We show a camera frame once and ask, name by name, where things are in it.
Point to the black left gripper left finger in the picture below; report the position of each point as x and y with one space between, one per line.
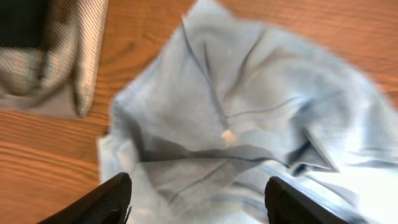
109 203

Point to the light blue printed t-shirt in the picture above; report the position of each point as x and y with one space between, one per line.
227 104

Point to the folded grey garment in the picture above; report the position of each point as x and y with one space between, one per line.
58 77

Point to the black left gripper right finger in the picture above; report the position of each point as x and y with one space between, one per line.
286 205

